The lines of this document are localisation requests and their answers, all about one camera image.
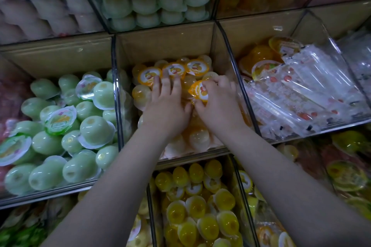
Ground person's right hand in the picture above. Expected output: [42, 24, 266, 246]
[194, 75, 247, 139]

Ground person's left hand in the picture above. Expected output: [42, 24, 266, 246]
[139, 76, 193, 142]

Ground single orange-lid jelly cup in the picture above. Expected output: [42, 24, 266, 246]
[188, 79, 211, 105]

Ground pile of orange-lid jelly cups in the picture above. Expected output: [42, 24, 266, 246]
[130, 54, 250, 161]

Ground pile of clear packets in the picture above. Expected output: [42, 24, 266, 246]
[238, 36, 369, 140]

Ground pile of green jelly cups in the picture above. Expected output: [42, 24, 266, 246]
[0, 70, 119, 195]

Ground pile of yellow jelly cups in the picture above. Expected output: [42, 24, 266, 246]
[153, 159, 241, 247]

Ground pile of pale yellow jelly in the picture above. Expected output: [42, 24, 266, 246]
[124, 195, 153, 247]

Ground pile of pastel jelly cups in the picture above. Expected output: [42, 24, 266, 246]
[235, 145, 296, 247]

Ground pile of white jelly sticks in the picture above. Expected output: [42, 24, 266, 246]
[339, 30, 371, 103]

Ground row of white jelly cups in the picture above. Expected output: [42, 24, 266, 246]
[0, 0, 102, 45]

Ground green juice pouches pile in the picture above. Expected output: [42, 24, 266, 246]
[0, 195, 73, 247]

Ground person's left forearm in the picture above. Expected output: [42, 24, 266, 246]
[41, 131, 175, 247]

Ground person's right forearm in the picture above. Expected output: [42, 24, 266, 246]
[226, 125, 371, 247]

